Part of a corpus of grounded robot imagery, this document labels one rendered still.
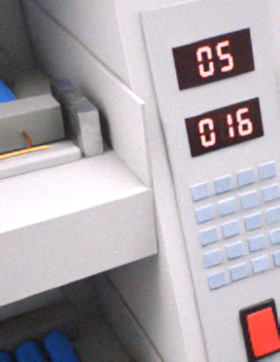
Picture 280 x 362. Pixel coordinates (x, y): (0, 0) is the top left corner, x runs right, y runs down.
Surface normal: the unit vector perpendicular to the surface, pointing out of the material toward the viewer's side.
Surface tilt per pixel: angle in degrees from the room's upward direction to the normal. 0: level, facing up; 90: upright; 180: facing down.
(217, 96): 90
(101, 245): 108
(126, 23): 90
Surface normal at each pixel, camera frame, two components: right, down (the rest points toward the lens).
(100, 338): -0.05, -0.83
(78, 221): 0.44, 0.47
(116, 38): -0.90, 0.29
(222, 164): 0.40, 0.20
